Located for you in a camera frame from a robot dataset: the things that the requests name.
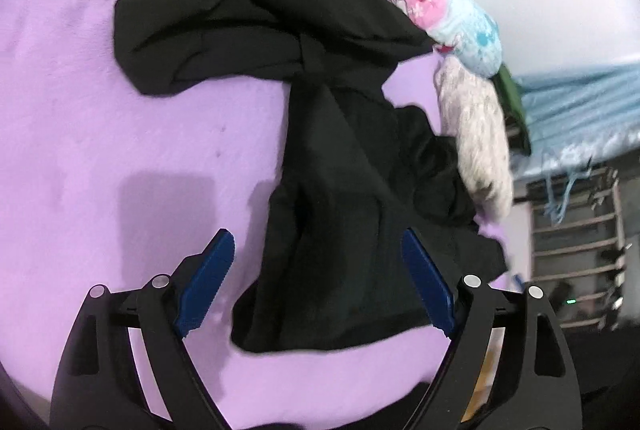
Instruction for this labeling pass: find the wooden slatted rack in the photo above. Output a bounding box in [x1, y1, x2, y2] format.
[512, 155, 640, 331]

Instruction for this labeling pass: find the green cloth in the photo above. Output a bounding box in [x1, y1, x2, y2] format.
[492, 64, 532, 156]

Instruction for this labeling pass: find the black hooded garment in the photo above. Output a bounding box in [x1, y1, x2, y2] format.
[114, 0, 441, 97]

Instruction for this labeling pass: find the purple bed blanket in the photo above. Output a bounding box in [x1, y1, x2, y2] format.
[0, 0, 521, 430]

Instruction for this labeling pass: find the grey white patterned folded blanket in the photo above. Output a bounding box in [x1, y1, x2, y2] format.
[432, 57, 514, 218]

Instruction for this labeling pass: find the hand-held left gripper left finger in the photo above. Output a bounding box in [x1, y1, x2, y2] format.
[50, 228, 236, 430]

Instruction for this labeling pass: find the black fleece zip jacket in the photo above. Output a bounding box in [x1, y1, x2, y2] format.
[230, 55, 508, 353]

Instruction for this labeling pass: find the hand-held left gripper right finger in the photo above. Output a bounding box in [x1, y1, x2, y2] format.
[401, 228, 583, 430]

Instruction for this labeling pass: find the light blue fringed blanket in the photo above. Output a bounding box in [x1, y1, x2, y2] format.
[515, 63, 640, 223]

